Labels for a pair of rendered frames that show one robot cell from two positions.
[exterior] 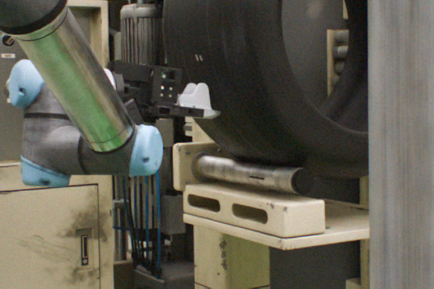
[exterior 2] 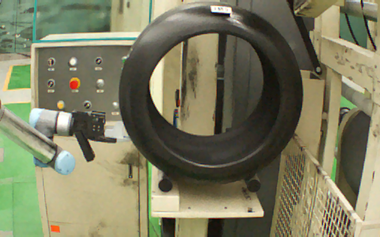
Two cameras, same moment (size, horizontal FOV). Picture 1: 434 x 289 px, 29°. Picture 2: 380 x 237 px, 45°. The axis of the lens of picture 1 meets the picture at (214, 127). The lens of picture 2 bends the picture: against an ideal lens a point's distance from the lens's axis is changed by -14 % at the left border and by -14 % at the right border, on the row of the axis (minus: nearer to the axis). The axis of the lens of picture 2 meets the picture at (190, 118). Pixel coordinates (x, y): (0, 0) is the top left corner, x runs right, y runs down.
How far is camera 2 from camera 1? 101 cm
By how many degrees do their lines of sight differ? 29
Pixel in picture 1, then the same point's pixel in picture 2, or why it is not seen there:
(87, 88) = (20, 142)
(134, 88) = (81, 124)
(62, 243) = (119, 166)
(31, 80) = (31, 120)
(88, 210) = (133, 152)
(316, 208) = (173, 199)
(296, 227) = (159, 207)
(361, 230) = (204, 214)
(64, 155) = not seen: hidden behind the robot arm
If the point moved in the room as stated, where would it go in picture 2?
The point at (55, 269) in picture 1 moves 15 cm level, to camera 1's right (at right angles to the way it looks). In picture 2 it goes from (115, 178) to (143, 185)
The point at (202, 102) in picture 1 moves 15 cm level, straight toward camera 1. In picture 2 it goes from (118, 134) to (90, 146)
